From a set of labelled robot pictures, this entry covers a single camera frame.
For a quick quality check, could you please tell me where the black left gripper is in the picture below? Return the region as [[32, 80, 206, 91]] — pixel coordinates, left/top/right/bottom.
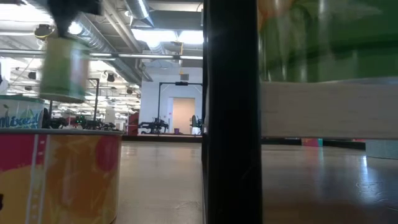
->
[[47, 0, 103, 39]]

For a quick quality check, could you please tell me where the apple label tin can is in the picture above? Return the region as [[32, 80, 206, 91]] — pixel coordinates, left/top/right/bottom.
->
[[39, 36, 91, 104]]

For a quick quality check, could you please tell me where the mixed fruit label tin can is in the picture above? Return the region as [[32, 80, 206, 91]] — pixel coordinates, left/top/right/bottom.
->
[[0, 95, 45, 130]]

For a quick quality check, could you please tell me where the yellow red fruit tin can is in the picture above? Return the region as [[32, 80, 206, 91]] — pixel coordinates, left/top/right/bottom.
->
[[0, 128, 124, 224]]

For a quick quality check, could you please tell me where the pears label tin can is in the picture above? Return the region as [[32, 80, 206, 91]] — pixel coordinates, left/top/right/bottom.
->
[[257, 0, 398, 84]]

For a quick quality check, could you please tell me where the red cup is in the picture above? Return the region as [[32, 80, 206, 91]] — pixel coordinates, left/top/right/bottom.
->
[[300, 138, 323, 147]]

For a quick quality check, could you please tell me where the teal tin can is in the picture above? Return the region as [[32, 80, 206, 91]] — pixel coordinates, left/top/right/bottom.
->
[[365, 139, 398, 160]]

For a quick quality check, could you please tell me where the wooden shelf board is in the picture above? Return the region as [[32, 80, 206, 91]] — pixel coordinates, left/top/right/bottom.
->
[[260, 81, 398, 140]]

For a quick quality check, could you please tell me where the long ceiling light bar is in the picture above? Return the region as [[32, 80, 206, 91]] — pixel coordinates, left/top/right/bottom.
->
[[0, 49, 205, 62]]

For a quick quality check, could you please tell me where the background robot station clutter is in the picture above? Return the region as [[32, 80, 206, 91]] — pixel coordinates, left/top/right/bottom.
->
[[42, 107, 118, 131]]

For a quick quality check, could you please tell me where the red background cabinet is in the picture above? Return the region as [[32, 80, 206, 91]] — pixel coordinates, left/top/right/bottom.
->
[[126, 111, 140, 136]]

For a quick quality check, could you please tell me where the beige background door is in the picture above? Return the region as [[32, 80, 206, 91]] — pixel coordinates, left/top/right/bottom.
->
[[172, 97, 196, 135]]

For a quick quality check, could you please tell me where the black ceiling cable reel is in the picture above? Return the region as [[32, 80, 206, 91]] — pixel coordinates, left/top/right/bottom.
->
[[33, 24, 55, 40]]

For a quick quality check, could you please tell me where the ribbed silver ceiling duct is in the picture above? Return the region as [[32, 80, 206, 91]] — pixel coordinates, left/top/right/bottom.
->
[[74, 0, 153, 86]]

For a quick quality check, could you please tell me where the smooth silver ceiling duct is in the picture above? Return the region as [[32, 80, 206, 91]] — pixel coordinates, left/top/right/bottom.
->
[[124, 0, 156, 27]]

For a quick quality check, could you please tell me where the black table frame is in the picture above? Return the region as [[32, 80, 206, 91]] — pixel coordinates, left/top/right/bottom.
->
[[121, 133, 367, 151]]

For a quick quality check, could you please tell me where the black shelf side frame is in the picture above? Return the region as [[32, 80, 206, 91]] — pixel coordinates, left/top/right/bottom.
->
[[201, 0, 262, 224]]

